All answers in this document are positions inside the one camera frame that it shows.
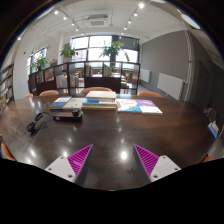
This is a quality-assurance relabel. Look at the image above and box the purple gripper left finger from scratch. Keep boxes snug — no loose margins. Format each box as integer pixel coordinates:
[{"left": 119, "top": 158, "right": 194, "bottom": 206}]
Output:
[{"left": 46, "top": 145, "right": 93, "bottom": 183}]

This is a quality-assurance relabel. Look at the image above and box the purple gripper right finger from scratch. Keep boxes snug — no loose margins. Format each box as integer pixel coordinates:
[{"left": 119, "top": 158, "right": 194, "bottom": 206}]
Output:
[{"left": 134, "top": 145, "right": 180, "bottom": 182}]

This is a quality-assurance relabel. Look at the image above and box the black power strip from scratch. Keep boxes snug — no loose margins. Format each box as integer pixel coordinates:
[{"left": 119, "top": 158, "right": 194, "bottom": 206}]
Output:
[{"left": 53, "top": 112, "right": 82, "bottom": 122}]

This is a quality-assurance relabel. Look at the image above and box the purple white book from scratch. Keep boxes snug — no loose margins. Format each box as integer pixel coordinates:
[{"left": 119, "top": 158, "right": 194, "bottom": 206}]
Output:
[{"left": 137, "top": 100, "right": 163, "bottom": 115}]

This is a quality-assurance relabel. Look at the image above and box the light blue illustrated book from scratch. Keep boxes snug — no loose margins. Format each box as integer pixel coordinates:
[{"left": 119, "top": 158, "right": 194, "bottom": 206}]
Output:
[{"left": 116, "top": 99, "right": 141, "bottom": 113}]

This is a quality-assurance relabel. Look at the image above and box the stack of books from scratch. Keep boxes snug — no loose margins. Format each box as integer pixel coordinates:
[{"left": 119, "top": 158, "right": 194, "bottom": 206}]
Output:
[{"left": 82, "top": 91, "right": 116, "bottom": 109}]

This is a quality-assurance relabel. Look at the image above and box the orange chair near left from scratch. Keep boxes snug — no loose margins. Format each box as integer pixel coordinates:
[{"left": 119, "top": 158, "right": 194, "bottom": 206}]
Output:
[{"left": 0, "top": 134, "right": 15, "bottom": 161}]

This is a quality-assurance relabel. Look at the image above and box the orange chair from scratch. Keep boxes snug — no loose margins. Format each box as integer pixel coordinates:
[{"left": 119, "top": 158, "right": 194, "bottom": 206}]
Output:
[
  {"left": 137, "top": 91, "right": 162, "bottom": 98},
  {"left": 39, "top": 90, "right": 59, "bottom": 96},
  {"left": 0, "top": 134, "right": 15, "bottom": 161},
  {"left": 80, "top": 87, "right": 112, "bottom": 94}
]

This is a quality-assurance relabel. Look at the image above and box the orange chair right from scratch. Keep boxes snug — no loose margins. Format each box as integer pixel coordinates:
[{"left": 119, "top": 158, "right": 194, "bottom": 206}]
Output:
[{"left": 137, "top": 91, "right": 162, "bottom": 98}]

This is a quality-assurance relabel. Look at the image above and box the orange chair centre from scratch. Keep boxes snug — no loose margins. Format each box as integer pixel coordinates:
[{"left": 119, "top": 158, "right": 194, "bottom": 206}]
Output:
[{"left": 80, "top": 87, "right": 112, "bottom": 94}]

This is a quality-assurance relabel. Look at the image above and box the dark wooden bookshelf divider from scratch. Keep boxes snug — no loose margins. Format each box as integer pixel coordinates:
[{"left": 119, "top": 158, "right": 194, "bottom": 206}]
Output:
[{"left": 28, "top": 61, "right": 140, "bottom": 95}]

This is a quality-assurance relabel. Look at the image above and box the potted plant far left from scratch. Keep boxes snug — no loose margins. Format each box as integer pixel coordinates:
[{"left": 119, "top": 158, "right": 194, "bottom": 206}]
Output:
[{"left": 31, "top": 57, "right": 49, "bottom": 72}]

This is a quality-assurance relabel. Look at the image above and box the potted plant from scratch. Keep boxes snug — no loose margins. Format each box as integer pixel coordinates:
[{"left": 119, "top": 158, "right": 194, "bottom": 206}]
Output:
[
  {"left": 60, "top": 46, "right": 77, "bottom": 63},
  {"left": 100, "top": 41, "right": 124, "bottom": 57},
  {"left": 31, "top": 57, "right": 49, "bottom": 72}
]

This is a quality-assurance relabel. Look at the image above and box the potted plant centre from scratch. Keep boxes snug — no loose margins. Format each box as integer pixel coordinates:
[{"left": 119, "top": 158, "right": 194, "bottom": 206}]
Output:
[{"left": 100, "top": 41, "right": 124, "bottom": 57}]

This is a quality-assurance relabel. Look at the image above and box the ceiling air conditioner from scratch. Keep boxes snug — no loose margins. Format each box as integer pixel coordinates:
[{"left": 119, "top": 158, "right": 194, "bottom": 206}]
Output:
[{"left": 87, "top": 14, "right": 108, "bottom": 27}]

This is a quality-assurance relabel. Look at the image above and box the black coiled cable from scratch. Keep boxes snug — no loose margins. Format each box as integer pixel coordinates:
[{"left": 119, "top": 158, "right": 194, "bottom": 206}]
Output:
[{"left": 26, "top": 111, "right": 56, "bottom": 134}]

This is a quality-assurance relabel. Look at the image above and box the white wall radiator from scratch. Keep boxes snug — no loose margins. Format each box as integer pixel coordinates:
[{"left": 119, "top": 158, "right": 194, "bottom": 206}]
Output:
[{"left": 157, "top": 73, "right": 183, "bottom": 100}]

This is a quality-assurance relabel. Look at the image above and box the wall bookshelf left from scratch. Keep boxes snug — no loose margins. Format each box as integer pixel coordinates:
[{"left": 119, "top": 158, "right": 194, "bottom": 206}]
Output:
[{"left": 0, "top": 64, "right": 14, "bottom": 109}]

